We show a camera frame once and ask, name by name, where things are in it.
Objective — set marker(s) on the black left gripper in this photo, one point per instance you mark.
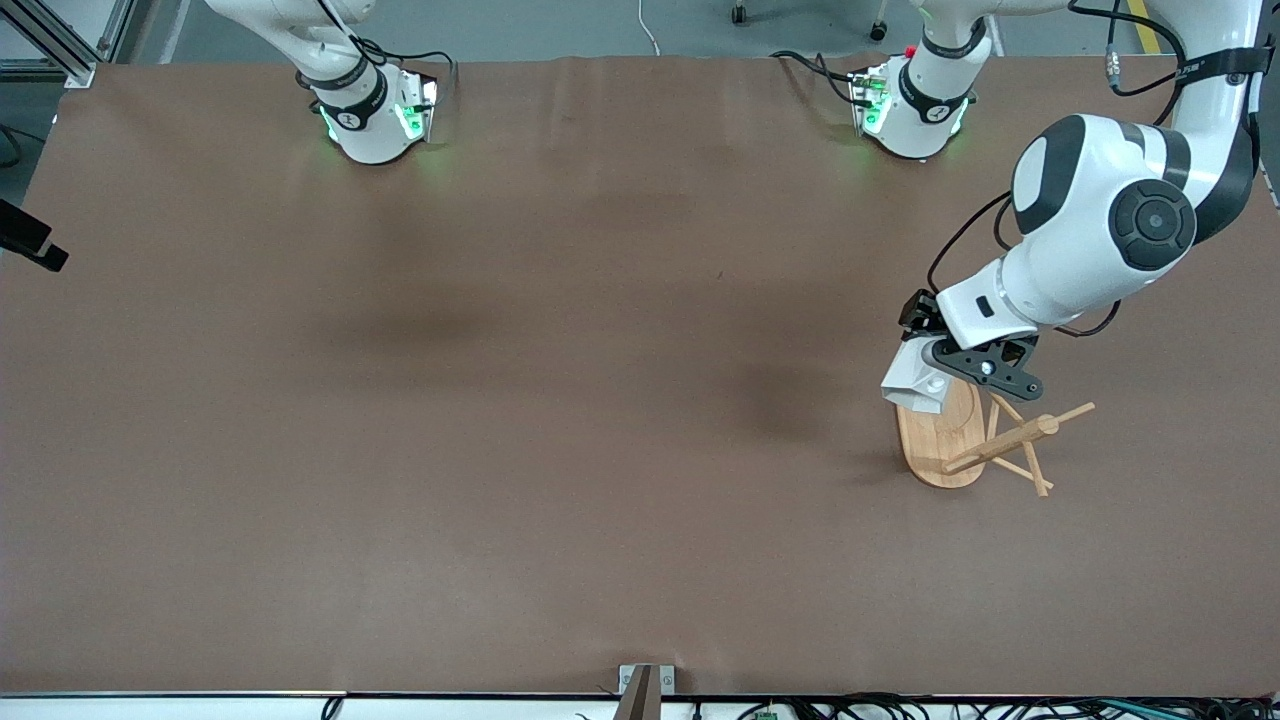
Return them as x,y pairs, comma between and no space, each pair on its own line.
915,314

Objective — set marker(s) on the white faceted cup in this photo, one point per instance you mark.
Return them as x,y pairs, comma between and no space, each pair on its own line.
915,385

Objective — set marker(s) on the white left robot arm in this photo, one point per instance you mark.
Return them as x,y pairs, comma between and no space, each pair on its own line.
1090,230

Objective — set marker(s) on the wooden cup rack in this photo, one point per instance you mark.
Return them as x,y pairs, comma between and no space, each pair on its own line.
950,450

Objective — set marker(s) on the brown table cover sheet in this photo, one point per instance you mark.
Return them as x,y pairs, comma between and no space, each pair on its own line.
640,450

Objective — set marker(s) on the yellow floor tape strip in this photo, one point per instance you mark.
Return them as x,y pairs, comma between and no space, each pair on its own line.
1140,15

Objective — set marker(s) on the aluminium frame strut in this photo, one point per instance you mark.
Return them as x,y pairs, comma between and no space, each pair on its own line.
118,30
60,55

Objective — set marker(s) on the grey metal bracket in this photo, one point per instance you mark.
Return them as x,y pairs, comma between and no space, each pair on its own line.
668,680

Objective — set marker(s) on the dark camera pole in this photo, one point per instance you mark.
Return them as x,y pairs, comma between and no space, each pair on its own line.
640,700

